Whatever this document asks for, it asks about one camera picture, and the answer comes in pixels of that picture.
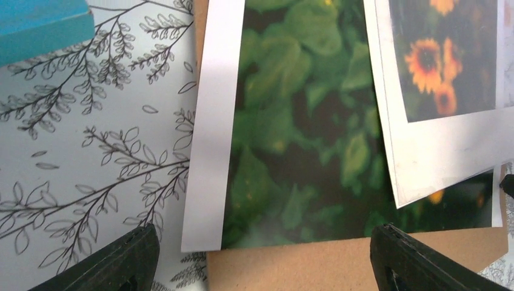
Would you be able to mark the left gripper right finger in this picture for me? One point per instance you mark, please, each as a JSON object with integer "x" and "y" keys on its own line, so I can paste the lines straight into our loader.
{"x": 401, "y": 262}

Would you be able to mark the white mat board passepartout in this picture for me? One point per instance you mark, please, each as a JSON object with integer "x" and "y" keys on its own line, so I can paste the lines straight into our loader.
{"x": 438, "y": 69}

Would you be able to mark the sunflower photo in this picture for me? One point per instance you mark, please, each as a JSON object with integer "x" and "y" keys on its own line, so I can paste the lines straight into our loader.
{"x": 287, "y": 147}

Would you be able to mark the brown frame backing board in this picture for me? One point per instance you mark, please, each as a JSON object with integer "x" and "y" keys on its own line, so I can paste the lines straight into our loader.
{"x": 342, "y": 265}

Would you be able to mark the teal wooden picture frame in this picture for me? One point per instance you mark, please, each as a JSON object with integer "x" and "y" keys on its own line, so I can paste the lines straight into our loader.
{"x": 32, "y": 28}

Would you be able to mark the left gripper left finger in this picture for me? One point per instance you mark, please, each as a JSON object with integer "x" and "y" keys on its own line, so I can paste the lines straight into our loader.
{"x": 128, "y": 263}

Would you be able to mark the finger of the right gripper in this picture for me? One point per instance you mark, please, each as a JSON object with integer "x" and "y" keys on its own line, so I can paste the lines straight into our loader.
{"x": 507, "y": 185}

